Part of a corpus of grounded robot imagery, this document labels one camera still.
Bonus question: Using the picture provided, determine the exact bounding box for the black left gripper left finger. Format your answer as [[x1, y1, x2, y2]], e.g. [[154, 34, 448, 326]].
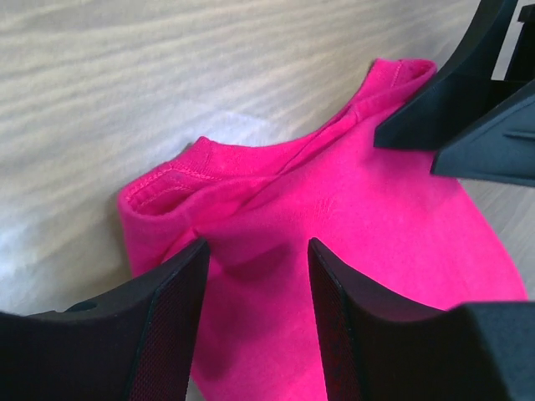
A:
[[1, 240, 210, 400]]

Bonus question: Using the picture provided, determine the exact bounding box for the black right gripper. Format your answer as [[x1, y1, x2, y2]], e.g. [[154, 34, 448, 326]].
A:
[[374, 1, 534, 186]]

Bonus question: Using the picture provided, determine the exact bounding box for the pink t-shirt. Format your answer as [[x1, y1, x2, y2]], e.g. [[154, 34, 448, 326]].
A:
[[118, 59, 527, 400]]

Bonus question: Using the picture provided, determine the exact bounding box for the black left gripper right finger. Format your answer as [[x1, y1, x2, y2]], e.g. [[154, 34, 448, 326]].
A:
[[308, 239, 534, 400]]

